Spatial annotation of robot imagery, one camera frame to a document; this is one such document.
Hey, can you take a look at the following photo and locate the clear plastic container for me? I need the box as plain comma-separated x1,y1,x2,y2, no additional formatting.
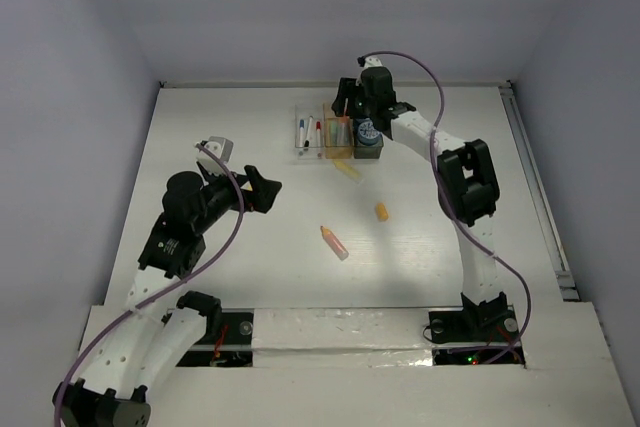
294,104,325,162

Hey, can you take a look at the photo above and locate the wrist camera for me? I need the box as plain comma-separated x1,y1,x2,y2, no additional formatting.
357,55,383,70
195,136,234,180

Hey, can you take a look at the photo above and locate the yellow highlighter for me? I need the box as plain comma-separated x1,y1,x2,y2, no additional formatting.
333,159,362,184

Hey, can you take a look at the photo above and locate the orange pink highlighter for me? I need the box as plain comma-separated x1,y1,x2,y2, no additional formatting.
320,226,349,261

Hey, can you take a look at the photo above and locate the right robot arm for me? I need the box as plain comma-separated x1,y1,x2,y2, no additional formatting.
331,64,513,344

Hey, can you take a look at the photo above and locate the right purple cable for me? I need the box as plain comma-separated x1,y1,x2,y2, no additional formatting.
357,50,532,366

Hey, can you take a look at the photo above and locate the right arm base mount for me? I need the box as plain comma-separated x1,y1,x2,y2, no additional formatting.
422,293,525,366

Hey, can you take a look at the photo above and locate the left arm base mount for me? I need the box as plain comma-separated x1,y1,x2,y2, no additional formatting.
177,310,254,368

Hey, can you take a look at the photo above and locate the black capped white pen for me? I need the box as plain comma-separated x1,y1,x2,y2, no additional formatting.
304,116,315,148

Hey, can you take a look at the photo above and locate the dark grey plastic container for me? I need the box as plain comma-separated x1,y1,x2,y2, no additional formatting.
353,119,384,159

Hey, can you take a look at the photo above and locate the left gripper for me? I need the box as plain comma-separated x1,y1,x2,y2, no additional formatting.
193,163,280,233

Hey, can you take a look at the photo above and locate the blue capped white pen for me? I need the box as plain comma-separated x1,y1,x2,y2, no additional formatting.
296,118,306,148

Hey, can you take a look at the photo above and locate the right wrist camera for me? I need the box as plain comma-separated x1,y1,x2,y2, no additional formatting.
357,55,383,70

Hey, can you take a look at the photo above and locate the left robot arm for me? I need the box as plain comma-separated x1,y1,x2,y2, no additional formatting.
53,165,282,426

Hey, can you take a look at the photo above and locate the blue highlighter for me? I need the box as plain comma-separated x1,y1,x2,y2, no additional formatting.
336,119,350,146

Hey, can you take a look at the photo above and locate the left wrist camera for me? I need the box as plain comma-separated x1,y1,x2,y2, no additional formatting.
195,136,234,180

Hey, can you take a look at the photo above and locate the blue tape roll front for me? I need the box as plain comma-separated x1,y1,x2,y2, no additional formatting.
354,119,381,146

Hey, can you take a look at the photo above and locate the orange tip clear highlighter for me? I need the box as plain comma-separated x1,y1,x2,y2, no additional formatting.
340,99,349,128

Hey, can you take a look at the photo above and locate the orange highlighter cap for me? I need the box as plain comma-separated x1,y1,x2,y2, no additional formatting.
375,203,389,222

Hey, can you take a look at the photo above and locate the green highlighter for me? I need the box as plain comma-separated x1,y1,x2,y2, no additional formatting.
326,119,338,146

